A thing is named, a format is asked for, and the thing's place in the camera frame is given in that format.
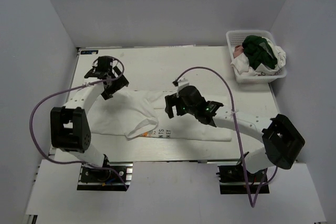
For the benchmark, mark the blue label sticker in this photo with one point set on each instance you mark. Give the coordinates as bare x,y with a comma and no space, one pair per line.
89,52

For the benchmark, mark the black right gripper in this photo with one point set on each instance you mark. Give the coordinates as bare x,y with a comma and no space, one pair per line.
173,100

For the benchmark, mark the white printed t shirt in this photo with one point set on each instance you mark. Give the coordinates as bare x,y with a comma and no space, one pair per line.
241,63

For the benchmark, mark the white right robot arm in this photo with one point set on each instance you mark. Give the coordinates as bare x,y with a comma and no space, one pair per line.
281,140

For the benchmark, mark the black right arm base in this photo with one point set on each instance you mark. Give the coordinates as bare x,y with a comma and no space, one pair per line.
232,182

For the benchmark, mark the white plastic laundry basket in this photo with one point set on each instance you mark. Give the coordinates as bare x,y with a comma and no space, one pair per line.
235,38

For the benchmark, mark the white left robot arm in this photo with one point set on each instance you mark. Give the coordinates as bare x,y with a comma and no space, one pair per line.
70,130

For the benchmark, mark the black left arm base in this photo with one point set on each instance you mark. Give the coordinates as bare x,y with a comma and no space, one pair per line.
105,180

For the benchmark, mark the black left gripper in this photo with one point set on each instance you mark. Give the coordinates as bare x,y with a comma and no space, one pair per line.
121,82

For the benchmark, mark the dark green t shirt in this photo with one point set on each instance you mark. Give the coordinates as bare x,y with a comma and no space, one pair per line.
258,51

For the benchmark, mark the pink t shirt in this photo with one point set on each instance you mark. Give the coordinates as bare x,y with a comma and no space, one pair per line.
238,50

